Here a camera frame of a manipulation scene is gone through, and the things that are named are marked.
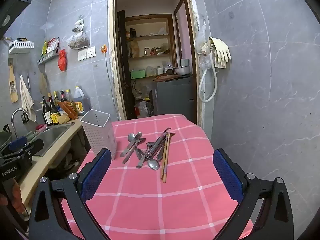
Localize wooden chopstick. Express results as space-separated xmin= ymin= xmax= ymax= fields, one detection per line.
xmin=160 ymin=133 xmax=171 ymax=180
xmin=162 ymin=132 xmax=174 ymax=183

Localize brown paper bag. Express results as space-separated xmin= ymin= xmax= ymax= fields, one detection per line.
xmin=130 ymin=40 xmax=140 ymax=58

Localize grey cabinet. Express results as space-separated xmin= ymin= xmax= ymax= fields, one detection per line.
xmin=152 ymin=76 xmax=198 ymax=118

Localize red plastic bag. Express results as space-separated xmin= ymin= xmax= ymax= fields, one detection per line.
xmin=57 ymin=49 xmax=67 ymax=72

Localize wooden door frame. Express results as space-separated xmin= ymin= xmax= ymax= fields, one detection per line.
xmin=107 ymin=0 xmax=208 ymax=130

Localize beige kitchen counter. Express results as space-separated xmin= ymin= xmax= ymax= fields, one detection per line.
xmin=15 ymin=116 xmax=84 ymax=205

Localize hanging bag of dried goods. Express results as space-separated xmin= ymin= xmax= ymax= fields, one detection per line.
xmin=66 ymin=15 xmax=90 ymax=50

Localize white plastic bag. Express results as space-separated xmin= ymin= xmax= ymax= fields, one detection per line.
xmin=135 ymin=100 xmax=150 ymax=118

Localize white perforated utensil holder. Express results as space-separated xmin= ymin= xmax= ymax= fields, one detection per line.
xmin=80 ymin=109 xmax=117 ymax=160

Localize hanging loofah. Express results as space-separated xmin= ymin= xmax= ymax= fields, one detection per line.
xmin=39 ymin=72 xmax=49 ymax=97

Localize cream rubber gloves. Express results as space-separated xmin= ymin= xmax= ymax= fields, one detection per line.
xmin=207 ymin=37 xmax=232 ymax=68

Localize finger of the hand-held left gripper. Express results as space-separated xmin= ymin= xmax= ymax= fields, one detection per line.
xmin=15 ymin=138 xmax=44 ymax=158
xmin=7 ymin=135 xmax=28 ymax=152

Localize steel sink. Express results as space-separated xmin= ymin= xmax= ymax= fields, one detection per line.
xmin=26 ymin=122 xmax=75 ymax=157

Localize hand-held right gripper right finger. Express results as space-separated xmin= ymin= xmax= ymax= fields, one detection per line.
xmin=212 ymin=148 xmax=295 ymax=240

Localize white hose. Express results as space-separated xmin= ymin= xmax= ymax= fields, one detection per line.
xmin=199 ymin=44 xmax=218 ymax=103

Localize beige hanging towel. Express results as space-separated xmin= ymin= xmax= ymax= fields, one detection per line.
xmin=19 ymin=75 xmax=37 ymax=122

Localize steel fork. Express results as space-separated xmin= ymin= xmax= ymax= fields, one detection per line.
xmin=136 ymin=142 xmax=153 ymax=169

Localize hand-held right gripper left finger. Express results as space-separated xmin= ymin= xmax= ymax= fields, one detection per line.
xmin=29 ymin=148 xmax=112 ymax=240

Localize pink checked tablecloth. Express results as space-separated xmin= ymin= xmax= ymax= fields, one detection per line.
xmin=61 ymin=114 xmax=253 ymax=240

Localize wooden shelf unit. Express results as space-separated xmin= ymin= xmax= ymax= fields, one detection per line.
xmin=124 ymin=14 xmax=175 ymax=77

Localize green box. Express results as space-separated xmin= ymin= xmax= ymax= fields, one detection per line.
xmin=130 ymin=69 xmax=147 ymax=80

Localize steel faucet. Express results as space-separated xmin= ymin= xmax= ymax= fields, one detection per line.
xmin=11 ymin=108 xmax=29 ymax=139

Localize red seasoning packet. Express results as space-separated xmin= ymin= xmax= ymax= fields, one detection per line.
xmin=47 ymin=37 xmax=60 ymax=53

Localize white wall basket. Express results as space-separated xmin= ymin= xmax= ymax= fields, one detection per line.
xmin=9 ymin=40 xmax=35 ymax=54

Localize wall switch socket panel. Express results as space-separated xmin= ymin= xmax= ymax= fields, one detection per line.
xmin=77 ymin=46 xmax=97 ymax=61

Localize dark wok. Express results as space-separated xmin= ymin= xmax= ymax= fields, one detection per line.
xmin=0 ymin=131 xmax=13 ymax=153

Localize large jug of dark liquid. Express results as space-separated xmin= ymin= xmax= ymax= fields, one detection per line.
xmin=73 ymin=86 xmax=85 ymax=116

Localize clear plastic bag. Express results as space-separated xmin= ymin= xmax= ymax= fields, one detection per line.
xmin=194 ymin=17 xmax=213 ymax=70

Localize large steel spoon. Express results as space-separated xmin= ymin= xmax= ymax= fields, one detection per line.
xmin=147 ymin=136 xmax=167 ymax=171

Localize metal pot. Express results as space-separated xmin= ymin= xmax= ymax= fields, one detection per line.
xmin=175 ymin=65 xmax=192 ymax=76

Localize wooden cutting board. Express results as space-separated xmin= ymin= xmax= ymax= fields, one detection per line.
xmin=153 ymin=74 xmax=182 ymax=82

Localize black range hood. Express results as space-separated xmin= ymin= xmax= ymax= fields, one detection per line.
xmin=0 ymin=0 xmax=34 ymax=35

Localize dark sauce bottle yellow label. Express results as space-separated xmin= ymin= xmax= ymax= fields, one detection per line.
xmin=47 ymin=93 xmax=60 ymax=125

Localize grey wall rack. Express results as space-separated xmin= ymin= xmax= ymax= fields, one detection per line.
xmin=37 ymin=47 xmax=61 ymax=65

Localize dark wooden door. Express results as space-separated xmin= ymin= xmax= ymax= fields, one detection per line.
xmin=116 ymin=10 xmax=137 ymax=120

